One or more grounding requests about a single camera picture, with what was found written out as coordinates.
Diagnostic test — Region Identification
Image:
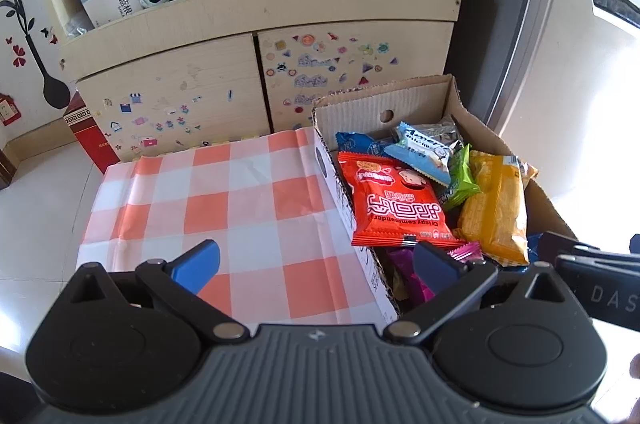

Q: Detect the magenta snack packet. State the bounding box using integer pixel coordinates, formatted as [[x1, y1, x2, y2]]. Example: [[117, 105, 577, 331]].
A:
[[450, 241, 483, 262]]

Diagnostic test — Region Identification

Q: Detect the grey sliding door frame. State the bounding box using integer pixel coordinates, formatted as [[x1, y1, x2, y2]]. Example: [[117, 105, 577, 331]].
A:
[[450, 0, 571, 135]]

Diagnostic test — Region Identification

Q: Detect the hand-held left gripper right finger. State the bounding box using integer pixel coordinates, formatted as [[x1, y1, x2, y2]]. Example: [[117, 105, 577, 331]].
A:
[[382, 241, 576, 345]]

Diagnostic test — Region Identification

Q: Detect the green snack packet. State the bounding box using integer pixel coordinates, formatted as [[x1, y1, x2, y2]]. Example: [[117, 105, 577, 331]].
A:
[[442, 144, 483, 212]]

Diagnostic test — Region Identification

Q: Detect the red framed wall socket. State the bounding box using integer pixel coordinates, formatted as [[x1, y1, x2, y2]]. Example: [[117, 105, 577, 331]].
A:
[[0, 93, 23, 125]]

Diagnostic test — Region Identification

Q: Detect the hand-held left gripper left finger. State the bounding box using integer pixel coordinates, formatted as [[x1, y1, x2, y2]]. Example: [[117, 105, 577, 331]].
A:
[[65, 239, 251, 345]]

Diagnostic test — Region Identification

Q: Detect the orange white checked tablecloth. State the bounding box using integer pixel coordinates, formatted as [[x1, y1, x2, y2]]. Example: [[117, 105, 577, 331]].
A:
[[75, 126, 401, 327]]

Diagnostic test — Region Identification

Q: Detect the purple noodle snack packet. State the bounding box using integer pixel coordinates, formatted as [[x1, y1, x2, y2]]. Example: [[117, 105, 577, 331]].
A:
[[387, 249, 436, 305]]

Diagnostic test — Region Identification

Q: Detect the light blue snack packet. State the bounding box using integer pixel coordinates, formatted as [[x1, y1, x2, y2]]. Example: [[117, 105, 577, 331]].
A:
[[384, 121, 463, 187]]

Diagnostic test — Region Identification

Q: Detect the orange-red noodle snack packet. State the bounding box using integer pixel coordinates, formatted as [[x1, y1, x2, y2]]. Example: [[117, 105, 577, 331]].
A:
[[337, 151, 466, 250]]

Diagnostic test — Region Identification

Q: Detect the red gift box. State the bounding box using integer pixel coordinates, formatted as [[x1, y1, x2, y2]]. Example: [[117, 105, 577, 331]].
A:
[[62, 91, 121, 170]]

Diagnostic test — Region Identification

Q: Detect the black vase flower wall sticker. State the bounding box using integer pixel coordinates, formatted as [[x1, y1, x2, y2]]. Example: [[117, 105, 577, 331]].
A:
[[0, 0, 71, 110]]

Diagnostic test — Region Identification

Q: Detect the large yellow snack packet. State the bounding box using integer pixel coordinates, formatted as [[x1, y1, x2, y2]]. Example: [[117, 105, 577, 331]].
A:
[[457, 150, 538, 266]]

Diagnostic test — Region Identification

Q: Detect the wooden cabinet with stickers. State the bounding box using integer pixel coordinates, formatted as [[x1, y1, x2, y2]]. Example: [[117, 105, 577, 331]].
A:
[[27, 0, 466, 165]]

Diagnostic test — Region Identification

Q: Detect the cardboard box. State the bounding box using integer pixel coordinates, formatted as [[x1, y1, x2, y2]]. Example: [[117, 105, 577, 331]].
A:
[[312, 74, 581, 320]]

